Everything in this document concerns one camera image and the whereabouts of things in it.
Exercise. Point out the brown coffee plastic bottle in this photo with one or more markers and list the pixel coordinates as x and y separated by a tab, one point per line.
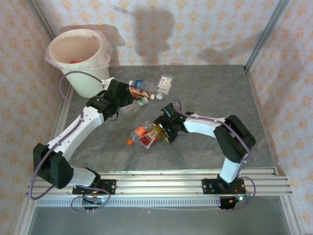
141	93

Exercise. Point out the red label plastic bottle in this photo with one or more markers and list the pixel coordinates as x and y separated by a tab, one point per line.
148	141

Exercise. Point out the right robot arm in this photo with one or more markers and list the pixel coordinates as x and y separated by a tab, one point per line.
203	126

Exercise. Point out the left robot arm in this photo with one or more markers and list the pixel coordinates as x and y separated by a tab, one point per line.
73	132

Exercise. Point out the white plastic bin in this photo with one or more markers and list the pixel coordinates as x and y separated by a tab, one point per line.
83	83

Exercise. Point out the pink translucent bin liner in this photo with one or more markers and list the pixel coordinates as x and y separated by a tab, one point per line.
73	46

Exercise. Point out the green label clear plastic bottle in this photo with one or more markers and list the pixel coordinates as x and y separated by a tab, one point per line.
133	107

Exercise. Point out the blue label clear plastic bottle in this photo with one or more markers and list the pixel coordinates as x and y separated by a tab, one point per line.
146	85

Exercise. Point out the orange cap clear bottle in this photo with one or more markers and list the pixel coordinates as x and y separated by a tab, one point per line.
139	132

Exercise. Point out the square clear bottle white label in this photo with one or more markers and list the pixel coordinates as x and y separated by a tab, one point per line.
165	83

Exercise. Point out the right control board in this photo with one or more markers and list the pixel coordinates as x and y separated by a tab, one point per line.
231	202

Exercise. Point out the control board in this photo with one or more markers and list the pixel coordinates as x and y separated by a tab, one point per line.
94	200
231	202

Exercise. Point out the left control board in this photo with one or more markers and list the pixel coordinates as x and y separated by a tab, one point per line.
94	200

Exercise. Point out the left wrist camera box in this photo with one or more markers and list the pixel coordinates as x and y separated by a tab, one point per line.
107	82

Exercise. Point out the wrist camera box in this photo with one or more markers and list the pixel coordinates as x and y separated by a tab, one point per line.
169	110
107	82

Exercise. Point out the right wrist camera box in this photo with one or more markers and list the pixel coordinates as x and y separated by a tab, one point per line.
169	110

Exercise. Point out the aluminium mounting rail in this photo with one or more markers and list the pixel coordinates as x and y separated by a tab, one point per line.
159	182

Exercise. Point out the aluminium side rail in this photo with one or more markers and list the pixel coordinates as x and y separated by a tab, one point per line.
58	117
266	122

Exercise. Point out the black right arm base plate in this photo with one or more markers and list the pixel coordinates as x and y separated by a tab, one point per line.
209	186

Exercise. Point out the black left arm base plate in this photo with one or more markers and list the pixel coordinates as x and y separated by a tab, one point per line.
108	186

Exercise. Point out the aluminium frame post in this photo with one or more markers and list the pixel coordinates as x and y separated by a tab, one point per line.
41	18
267	34

